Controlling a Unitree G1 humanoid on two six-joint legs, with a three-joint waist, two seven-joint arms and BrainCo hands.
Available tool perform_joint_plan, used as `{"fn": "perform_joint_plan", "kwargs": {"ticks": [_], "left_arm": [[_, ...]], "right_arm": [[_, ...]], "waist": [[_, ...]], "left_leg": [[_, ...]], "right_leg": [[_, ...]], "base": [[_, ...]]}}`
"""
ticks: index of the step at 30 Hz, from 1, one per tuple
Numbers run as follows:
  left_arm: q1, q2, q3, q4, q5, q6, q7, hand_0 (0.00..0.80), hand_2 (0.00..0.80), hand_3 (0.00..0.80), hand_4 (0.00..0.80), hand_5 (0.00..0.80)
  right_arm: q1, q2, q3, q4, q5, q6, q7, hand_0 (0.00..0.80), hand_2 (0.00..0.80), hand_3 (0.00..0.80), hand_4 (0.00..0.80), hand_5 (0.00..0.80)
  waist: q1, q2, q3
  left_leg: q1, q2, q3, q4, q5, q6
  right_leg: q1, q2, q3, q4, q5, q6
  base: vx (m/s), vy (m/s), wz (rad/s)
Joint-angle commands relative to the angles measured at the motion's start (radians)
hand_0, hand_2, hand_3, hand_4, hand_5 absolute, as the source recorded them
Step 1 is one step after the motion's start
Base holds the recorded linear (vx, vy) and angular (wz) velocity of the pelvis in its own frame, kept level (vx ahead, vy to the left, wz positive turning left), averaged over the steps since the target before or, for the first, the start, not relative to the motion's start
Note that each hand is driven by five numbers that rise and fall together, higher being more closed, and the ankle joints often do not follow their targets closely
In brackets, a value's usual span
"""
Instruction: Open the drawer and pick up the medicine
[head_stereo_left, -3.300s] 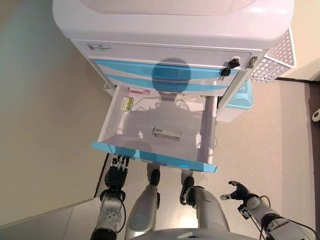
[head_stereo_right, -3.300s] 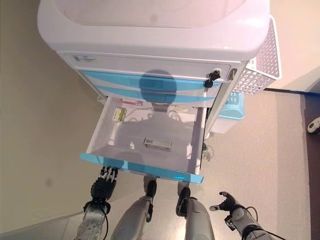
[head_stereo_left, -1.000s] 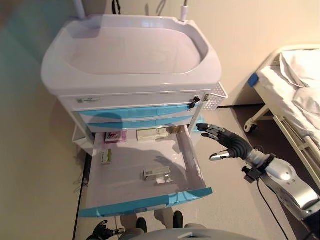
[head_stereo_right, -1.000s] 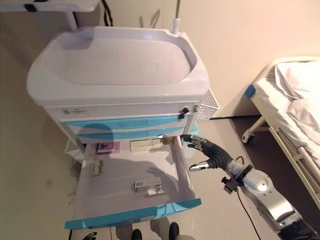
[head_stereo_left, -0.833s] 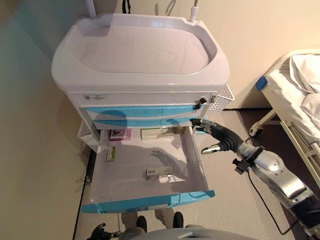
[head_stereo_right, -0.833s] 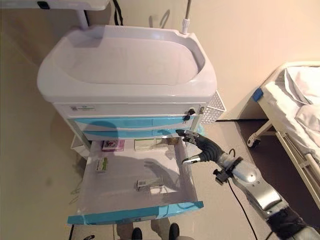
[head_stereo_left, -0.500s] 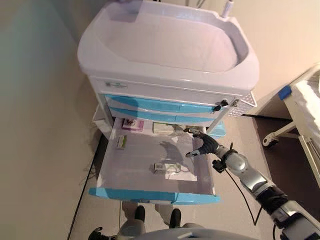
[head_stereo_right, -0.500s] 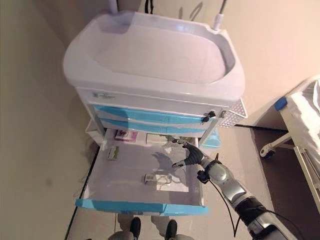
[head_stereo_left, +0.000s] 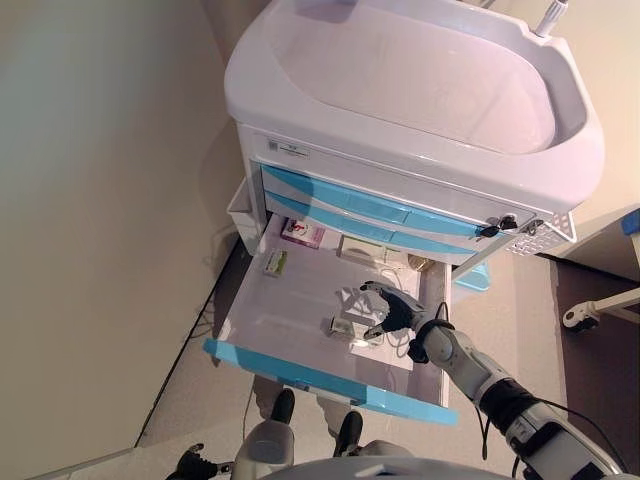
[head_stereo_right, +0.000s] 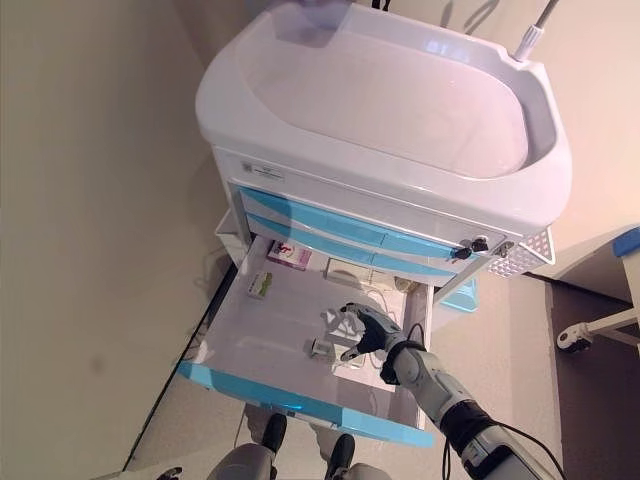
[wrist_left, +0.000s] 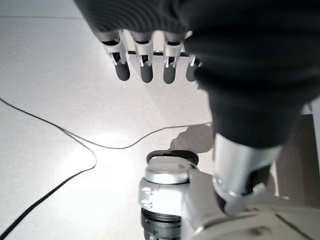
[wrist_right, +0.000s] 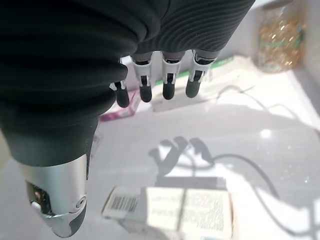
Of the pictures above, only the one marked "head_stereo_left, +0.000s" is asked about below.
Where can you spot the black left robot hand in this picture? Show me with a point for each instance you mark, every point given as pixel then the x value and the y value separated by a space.
pixel 197 467

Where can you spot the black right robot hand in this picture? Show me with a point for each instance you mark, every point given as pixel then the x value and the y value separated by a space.
pixel 402 312

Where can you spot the white blue medicine box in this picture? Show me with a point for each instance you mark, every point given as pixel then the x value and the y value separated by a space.
pixel 341 327

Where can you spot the blue white cart drawer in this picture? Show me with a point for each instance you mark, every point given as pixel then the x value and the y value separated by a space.
pixel 360 225
pixel 350 200
pixel 300 325

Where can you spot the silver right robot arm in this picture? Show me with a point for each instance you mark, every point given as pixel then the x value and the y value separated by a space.
pixel 465 360

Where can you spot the yellow medicine box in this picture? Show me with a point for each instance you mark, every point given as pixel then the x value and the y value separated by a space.
pixel 419 262

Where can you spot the purple medicine box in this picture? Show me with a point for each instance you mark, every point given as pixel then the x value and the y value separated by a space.
pixel 303 232

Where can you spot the small green medicine box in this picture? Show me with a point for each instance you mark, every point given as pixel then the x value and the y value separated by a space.
pixel 276 262

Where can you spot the silver left robot leg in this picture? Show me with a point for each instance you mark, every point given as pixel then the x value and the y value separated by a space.
pixel 265 445

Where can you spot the blue lidded waste bin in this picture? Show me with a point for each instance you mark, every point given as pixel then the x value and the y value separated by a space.
pixel 472 277

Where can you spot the black key bunch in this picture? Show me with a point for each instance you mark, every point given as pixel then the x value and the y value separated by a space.
pixel 495 227

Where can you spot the black floor edge strip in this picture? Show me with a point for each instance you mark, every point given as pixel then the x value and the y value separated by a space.
pixel 190 340

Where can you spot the grey robot torso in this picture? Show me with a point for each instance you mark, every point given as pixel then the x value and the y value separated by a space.
pixel 400 465

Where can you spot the perforated white side shelf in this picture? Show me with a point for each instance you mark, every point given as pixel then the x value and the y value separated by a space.
pixel 540 245

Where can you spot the bed caster wheel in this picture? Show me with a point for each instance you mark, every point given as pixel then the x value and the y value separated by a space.
pixel 580 319

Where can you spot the white side bin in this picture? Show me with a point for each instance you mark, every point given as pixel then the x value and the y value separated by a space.
pixel 242 215

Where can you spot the printed cart label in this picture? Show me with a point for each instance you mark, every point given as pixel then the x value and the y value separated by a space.
pixel 289 148

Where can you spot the white medical cart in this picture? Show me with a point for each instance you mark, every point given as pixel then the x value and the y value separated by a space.
pixel 400 75

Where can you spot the white cart pole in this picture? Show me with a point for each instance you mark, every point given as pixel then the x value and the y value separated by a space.
pixel 550 17

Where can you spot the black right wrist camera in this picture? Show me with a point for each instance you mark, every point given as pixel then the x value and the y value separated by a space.
pixel 419 351

